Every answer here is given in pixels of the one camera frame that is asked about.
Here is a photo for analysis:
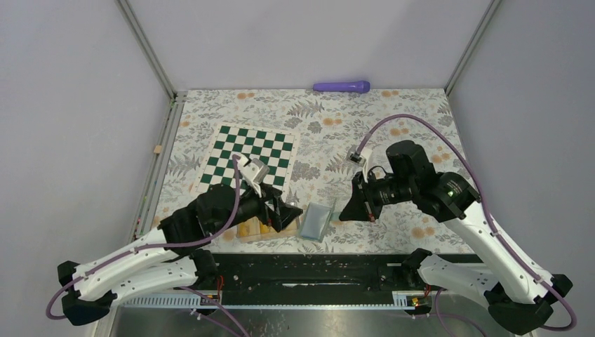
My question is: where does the floral tablecloth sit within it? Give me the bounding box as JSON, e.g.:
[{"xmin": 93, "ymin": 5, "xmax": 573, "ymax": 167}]
[{"xmin": 153, "ymin": 88, "xmax": 471, "ymax": 253}]

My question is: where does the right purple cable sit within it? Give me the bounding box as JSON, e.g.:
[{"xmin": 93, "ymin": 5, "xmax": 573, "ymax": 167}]
[{"xmin": 355, "ymin": 114, "xmax": 578, "ymax": 332}]

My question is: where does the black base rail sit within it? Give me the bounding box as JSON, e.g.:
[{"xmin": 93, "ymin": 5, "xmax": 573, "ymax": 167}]
[{"xmin": 173, "ymin": 250, "xmax": 494, "ymax": 308}]

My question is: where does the clear plastic card box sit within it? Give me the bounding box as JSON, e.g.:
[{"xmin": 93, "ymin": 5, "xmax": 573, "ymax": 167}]
[{"xmin": 236, "ymin": 216, "xmax": 302, "ymax": 243}]

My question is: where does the purple cable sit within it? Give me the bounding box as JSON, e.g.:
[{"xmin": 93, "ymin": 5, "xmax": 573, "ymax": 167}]
[
  {"xmin": 45, "ymin": 154, "xmax": 243, "ymax": 322},
  {"xmin": 355, "ymin": 114, "xmax": 578, "ymax": 332}
]

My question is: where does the purple cylinder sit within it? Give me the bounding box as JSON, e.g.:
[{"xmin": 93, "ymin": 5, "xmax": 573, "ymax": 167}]
[{"xmin": 312, "ymin": 81, "xmax": 370, "ymax": 93}]

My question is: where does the green leather card holder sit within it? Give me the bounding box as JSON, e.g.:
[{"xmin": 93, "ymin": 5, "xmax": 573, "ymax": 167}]
[{"xmin": 298, "ymin": 199, "xmax": 336, "ymax": 242}]

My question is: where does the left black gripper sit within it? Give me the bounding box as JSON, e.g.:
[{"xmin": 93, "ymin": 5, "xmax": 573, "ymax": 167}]
[{"xmin": 213, "ymin": 181, "xmax": 303, "ymax": 234}]

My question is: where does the green white chessboard mat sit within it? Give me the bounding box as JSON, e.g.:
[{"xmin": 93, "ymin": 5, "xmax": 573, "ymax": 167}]
[{"xmin": 189, "ymin": 123, "xmax": 300, "ymax": 197}]

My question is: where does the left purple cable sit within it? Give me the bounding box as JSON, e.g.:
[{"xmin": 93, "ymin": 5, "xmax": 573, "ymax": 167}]
[{"xmin": 45, "ymin": 154, "xmax": 243, "ymax": 322}]

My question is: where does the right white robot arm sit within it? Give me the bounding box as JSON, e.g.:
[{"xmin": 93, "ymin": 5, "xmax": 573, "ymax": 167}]
[{"xmin": 339, "ymin": 140, "xmax": 572, "ymax": 335}]

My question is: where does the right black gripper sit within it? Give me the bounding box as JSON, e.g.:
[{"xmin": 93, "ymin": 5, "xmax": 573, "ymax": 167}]
[{"xmin": 340, "ymin": 168, "xmax": 417, "ymax": 221}]

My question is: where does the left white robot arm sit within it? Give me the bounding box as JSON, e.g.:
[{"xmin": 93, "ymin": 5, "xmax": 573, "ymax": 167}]
[{"xmin": 58, "ymin": 183, "xmax": 303, "ymax": 326}]

